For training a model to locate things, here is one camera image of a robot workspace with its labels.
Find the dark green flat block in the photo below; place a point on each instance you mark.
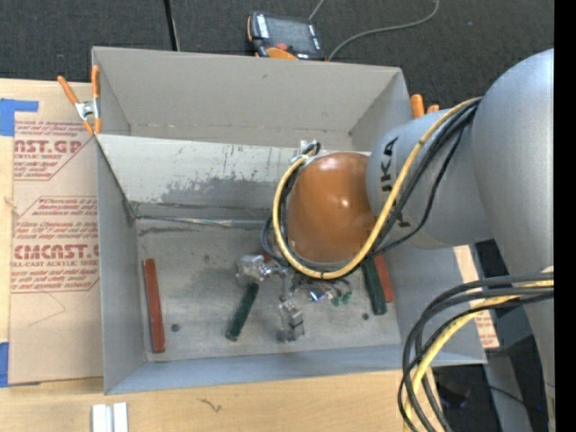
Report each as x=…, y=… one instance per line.
x=243, y=311
x=375, y=293

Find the grey metal bin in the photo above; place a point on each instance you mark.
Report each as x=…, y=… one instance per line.
x=202, y=250

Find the brown cardboard board, red print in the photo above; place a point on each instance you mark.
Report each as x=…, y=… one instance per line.
x=54, y=322

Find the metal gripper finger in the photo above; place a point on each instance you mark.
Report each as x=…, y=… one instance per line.
x=252, y=268
x=292, y=320

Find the red-brown flat block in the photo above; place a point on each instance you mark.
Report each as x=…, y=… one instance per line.
x=386, y=281
x=154, y=306

